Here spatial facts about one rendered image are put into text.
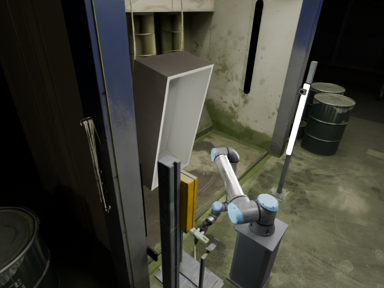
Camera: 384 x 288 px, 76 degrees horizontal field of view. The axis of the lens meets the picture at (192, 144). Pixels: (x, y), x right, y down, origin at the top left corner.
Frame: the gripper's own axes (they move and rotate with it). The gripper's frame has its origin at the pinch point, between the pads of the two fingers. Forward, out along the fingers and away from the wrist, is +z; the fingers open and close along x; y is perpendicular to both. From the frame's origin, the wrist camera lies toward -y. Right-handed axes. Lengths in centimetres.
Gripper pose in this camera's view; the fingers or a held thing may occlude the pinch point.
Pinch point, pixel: (196, 236)
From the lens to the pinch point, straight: 244.5
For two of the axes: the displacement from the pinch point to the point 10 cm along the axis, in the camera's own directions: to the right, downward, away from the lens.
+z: -6.1, 5.2, -6.0
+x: -7.9, -4.9, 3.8
